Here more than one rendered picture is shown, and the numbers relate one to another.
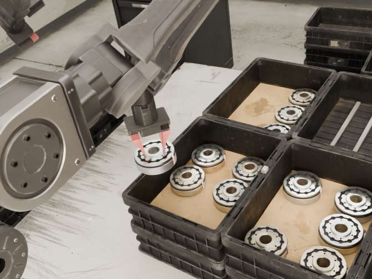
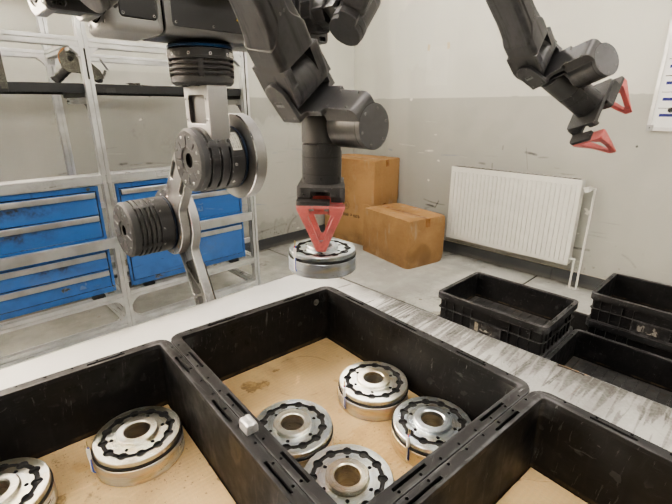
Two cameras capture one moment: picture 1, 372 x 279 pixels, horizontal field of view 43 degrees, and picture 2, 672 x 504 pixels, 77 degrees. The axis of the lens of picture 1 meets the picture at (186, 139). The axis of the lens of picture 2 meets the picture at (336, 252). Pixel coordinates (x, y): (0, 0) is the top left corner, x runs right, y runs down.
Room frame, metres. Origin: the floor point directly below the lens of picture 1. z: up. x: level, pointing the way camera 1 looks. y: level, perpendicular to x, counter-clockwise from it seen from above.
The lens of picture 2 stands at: (1.06, -0.52, 1.25)
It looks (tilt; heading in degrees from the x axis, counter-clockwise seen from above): 19 degrees down; 101
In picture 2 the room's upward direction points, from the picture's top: straight up
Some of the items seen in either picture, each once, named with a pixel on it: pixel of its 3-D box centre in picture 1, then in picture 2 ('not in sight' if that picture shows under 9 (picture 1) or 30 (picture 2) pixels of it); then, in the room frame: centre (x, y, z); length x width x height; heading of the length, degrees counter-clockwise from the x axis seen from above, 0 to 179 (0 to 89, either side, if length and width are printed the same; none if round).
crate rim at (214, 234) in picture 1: (207, 169); (333, 366); (0.97, -0.04, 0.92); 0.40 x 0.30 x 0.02; 141
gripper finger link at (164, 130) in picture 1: (155, 135); (321, 218); (0.93, 0.07, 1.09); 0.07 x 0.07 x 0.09; 10
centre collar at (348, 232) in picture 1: (341, 228); not in sight; (0.73, -0.33, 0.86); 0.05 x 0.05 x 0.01
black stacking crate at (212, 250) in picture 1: (209, 182); (333, 398); (0.97, -0.04, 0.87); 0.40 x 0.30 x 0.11; 141
